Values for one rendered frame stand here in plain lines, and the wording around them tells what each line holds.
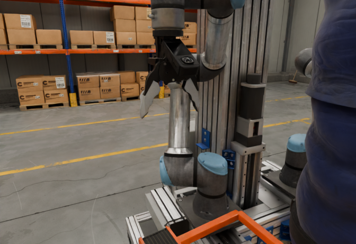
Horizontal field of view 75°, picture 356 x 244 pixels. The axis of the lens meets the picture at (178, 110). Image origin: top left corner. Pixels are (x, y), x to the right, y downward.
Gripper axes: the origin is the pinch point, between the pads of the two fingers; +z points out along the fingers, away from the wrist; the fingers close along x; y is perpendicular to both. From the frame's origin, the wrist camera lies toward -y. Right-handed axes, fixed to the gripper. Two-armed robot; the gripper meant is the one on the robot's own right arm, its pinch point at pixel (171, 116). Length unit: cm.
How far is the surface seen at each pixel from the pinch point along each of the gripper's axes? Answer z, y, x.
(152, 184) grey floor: 152, 199, -56
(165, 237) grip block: 29.1, -6.1, 4.6
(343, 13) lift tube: -21.1, -27.2, -15.5
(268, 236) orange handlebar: 30.6, -15.4, -20.2
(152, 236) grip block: 29.0, -4.7, 7.4
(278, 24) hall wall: -115, 809, -886
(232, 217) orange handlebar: 30.9, -5.6, -16.1
